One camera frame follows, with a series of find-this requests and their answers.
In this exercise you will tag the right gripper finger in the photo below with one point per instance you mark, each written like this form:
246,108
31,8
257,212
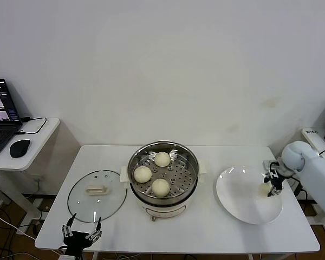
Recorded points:
275,192
267,179

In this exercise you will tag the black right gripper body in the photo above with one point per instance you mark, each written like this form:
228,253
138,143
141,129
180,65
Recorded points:
276,181

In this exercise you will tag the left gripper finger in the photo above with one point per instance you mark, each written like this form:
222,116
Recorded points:
66,229
96,235

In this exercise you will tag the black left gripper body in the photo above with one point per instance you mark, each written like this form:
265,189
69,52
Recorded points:
77,239

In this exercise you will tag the white steamed baozi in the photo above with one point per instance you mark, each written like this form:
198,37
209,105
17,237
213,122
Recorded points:
263,188
160,187
142,174
162,159

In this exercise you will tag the round glass pot lid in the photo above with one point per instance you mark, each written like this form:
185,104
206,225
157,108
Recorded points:
105,200

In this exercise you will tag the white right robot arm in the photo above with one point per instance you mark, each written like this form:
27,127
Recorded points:
314,176

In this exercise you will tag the perforated steel steamer basket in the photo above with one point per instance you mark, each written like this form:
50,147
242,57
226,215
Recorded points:
184,178

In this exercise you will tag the white round plate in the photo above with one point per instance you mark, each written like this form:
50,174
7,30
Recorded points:
238,195

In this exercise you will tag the white side table with label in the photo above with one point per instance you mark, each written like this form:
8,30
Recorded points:
312,136

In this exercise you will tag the cream electric pot base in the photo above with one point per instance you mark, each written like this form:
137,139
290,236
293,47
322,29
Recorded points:
162,208

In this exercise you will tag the black computer mouse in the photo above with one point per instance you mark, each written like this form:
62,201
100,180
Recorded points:
19,148

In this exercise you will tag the white wall socket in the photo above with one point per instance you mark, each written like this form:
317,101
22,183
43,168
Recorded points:
38,178

